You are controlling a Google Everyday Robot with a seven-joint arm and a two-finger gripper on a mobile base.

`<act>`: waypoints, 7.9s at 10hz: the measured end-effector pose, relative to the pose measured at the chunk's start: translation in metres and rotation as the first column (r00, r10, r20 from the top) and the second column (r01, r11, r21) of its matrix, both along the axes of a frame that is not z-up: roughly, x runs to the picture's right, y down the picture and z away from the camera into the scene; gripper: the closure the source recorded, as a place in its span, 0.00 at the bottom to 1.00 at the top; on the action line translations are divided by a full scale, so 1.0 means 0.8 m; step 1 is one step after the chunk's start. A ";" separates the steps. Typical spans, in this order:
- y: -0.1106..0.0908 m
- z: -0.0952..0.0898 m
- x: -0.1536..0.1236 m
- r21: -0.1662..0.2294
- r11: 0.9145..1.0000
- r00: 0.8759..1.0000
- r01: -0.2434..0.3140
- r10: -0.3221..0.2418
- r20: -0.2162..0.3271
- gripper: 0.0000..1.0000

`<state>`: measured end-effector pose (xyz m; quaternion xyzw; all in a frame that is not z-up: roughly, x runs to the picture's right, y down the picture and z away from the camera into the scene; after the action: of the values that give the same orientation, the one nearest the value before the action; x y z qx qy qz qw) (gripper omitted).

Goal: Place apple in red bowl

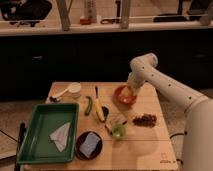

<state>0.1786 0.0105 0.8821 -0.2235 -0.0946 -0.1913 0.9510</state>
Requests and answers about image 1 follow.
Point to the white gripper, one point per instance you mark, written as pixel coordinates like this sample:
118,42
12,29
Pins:
134,84

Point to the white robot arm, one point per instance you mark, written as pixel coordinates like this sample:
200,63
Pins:
197,149

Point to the red bowl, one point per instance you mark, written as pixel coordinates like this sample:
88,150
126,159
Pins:
124,101

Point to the bunch of dark grapes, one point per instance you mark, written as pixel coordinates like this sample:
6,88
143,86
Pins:
146,120

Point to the yellow banana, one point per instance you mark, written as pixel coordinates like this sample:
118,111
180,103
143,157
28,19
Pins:
98,106

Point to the green cup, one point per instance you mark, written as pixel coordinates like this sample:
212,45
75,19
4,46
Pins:
118,131

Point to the green cucumber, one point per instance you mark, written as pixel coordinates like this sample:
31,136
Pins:
89,106

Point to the white cup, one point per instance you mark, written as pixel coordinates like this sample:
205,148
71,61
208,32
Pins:
75,88

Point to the grey sponge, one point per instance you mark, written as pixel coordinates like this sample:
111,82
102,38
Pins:
89,145

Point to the black round plate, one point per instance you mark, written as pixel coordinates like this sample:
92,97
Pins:
81,139

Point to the red object on floor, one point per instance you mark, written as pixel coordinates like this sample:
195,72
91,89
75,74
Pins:
84,21

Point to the white folded cloth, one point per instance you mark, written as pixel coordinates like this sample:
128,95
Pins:
60,136

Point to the green plastic tray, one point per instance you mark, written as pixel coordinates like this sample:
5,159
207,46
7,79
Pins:
37,146

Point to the black office chair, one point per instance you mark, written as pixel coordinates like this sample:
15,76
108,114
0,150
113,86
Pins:
30,12

